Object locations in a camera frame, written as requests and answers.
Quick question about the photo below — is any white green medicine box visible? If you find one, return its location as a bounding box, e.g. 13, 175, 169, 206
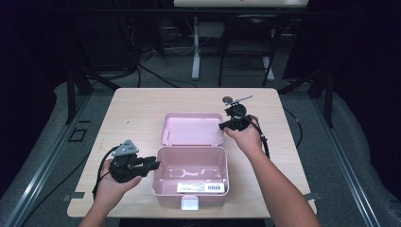
176, 182, 226, 194

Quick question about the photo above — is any left hand-held gripper cable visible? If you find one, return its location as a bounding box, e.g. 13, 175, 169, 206
92, 145, 121, 201

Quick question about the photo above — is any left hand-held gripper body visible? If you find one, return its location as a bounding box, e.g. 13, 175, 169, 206
109, 139, 149, 183

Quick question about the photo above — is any long white desk leg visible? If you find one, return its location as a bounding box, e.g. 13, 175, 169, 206
191, 16, 201, 81

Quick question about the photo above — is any person's right hand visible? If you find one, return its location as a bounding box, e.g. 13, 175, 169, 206
224, 115, 264, 156

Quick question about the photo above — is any black metal stand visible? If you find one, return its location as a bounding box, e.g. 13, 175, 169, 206
277, 62, 335, 129
64, 62, 121, 126

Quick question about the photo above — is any short white desk leg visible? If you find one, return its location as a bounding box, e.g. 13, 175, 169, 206
262, 56, 275, 82

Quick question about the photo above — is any hand-held gripper cable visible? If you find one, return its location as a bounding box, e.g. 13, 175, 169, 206
240, 114, 271, 160
92, 145, 121, 201

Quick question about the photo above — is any thin black floor cable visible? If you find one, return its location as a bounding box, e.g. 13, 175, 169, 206
20, 150, 94, 227

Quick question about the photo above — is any pink storage box white handle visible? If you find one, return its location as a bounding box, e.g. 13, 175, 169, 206
151, 113, 230, 212

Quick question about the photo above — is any white cable under desk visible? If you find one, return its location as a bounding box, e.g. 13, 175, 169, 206
169, 41, 195, 57

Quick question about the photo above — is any metal floor rail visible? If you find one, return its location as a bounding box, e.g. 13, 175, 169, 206
310, 94, 383, 227
0, 94, 93, 227

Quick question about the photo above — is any right hand-held gripper cable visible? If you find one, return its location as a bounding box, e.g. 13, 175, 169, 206
240, 114, 271, 160

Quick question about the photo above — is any black cable beside table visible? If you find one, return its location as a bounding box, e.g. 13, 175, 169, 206
283, 107, 304, 149

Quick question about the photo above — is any person's left hand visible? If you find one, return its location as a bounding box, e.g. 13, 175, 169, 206
94, 159, 143, 207

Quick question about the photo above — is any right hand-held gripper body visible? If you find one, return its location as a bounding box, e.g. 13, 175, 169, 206
224, 95, 254, 131

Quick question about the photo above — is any black metal chair frame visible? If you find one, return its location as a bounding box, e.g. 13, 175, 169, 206
218, 13, 283, 88

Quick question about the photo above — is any black horizontal frame bar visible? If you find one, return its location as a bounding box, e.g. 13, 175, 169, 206
62, 8, 316, 17

